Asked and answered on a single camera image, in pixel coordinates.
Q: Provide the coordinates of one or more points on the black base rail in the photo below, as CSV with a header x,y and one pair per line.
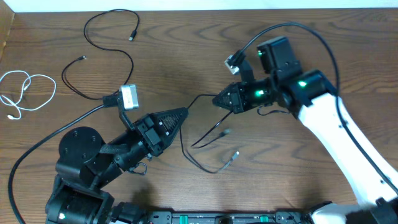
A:
x,y
280,216

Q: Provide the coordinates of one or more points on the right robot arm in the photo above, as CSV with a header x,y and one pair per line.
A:
x,y
313,100

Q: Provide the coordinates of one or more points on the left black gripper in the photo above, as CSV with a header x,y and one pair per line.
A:
x,y
152,130

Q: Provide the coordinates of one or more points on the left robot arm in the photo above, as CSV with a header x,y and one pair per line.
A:
x,y
87,163

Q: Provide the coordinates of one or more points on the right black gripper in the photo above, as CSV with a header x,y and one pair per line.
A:
x,y
239,104

